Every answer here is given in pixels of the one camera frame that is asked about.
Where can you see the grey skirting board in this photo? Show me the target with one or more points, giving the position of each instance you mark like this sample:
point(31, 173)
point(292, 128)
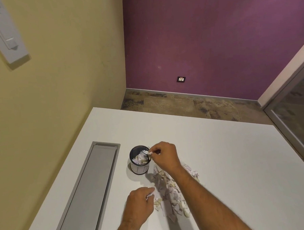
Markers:
point(191, 92)

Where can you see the glass door with grey frame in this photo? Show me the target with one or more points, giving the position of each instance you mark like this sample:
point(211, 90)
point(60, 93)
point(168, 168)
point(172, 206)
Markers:
point(294, 106)

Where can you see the white wall switch panel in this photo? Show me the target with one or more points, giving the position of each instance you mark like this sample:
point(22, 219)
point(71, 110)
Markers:
point(6, 35)

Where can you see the person's right hand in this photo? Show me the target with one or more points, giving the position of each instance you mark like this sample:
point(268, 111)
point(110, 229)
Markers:
point(168, 156)

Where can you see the person's left hand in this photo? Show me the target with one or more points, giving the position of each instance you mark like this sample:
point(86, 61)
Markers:
point(137, 205)

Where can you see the black mesh pen cup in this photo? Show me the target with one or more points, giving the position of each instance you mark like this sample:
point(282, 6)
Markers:
point(139, 169)

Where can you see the small torn white paper scrap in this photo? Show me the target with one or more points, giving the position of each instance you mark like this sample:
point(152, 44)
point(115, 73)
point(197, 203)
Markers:
point(150, 154)
point(151, 194)

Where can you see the paper scraps inside cup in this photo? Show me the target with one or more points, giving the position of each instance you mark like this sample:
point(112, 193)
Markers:
point(140, 158)

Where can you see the person's right thumb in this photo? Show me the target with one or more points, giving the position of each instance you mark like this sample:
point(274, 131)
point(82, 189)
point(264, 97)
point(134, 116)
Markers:
point(156, 157)

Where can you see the pile of torn paper scraps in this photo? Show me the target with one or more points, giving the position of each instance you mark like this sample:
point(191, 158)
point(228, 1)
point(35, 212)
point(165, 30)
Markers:
point(168, 191)

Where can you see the person's left fingers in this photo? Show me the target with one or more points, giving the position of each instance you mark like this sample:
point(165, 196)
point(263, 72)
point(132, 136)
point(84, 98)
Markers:
point(144, 190)

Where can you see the person's right forearm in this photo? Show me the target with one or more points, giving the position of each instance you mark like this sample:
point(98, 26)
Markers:
point(210, 204)

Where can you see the black wall socket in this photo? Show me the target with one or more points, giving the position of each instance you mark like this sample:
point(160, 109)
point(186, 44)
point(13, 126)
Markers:
point(181, 79)

